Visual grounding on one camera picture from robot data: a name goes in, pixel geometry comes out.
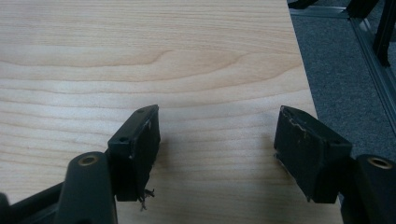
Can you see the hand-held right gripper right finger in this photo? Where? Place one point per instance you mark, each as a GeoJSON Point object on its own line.
{"type": "Point", "coordinates": [308, 155]}

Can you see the black metal stand leg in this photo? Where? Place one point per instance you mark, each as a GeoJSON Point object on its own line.
{"type": "Point", "coordinates": [384, 34]}

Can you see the long aluminium frame rail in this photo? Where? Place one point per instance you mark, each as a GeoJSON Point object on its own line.
{"type": "Point", "coordinates": [378, 74]}

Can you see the black stand foot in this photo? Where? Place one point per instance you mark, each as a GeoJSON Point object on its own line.
{"type": "Point", "coordinates": [300, 3]}
{"type": "Point", "coordinates": [361, 7]}

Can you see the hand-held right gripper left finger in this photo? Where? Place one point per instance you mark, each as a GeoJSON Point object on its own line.
{"type": "Point", "coordinates": [134, 155]}

